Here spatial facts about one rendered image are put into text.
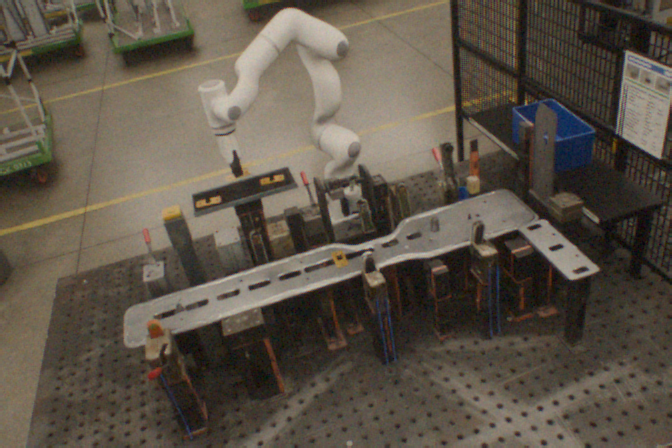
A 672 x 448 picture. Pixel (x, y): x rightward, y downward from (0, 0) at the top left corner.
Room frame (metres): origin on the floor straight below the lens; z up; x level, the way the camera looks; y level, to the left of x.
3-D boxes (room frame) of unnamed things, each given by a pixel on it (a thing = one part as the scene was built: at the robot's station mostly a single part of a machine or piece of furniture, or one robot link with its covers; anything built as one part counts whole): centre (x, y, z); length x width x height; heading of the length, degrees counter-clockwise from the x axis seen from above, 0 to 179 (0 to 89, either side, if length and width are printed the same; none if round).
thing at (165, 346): (1.24, 0.55, 0.88); 0.15 x 0.11 x 0.36; 10
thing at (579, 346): (1.26, -0.68, 0.84); 0.11 x 0.06 x 0.29; 10
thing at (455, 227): (1.51, 0.02, 1.00); 1.38 x 0.22 x 0.02; 100
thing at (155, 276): (1.59, 0.61, 0.88); 0.11 x 0.10 x 0.36; 10
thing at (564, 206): (1.52, -0.75, 0.88); 0.08 x 0.08 x 0.36; 10
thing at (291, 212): (1.72, 0.13, 0.90); 0.05 x 0.05 x 0.40; 10
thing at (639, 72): (1.60, -1.02, 1.30); 0.23 x 0.02 x 0.31; 10
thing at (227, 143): (1.82, 0.29, 1.35); 0.10 x 0.07 x 0.11; 20
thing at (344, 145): (2.05, -0.09, 1.09); 0.19 x 0.12 x 0.24; 33
